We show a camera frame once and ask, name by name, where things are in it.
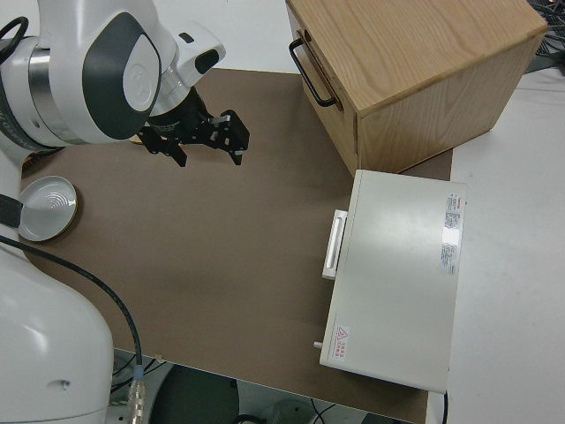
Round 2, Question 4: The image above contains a light wooden box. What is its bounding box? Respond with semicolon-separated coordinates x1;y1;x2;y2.
285;0;550;174

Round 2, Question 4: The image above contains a black metal box handle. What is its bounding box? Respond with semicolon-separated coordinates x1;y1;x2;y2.
289;38;340;109

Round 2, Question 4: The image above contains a gray plate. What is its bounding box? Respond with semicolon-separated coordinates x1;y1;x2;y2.
18;175;80;243

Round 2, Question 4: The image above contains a dark round stand base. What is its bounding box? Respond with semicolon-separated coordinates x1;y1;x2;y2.
147;365;242;424

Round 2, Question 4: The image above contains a brown table mat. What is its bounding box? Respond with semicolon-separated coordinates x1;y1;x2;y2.
19;68;456;424

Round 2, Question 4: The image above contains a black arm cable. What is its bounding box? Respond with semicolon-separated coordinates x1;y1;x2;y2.
0;16;29;57

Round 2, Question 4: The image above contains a silver toaster door handle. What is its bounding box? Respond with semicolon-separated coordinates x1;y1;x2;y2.
320;210;349;280

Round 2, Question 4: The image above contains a black base cable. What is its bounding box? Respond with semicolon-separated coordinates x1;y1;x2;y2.
0;233;147;423

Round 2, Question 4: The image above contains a white toaster oven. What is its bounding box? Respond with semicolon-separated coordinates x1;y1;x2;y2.
312;169;469;395

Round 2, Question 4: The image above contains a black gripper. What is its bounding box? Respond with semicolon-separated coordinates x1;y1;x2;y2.
137;90;251;168

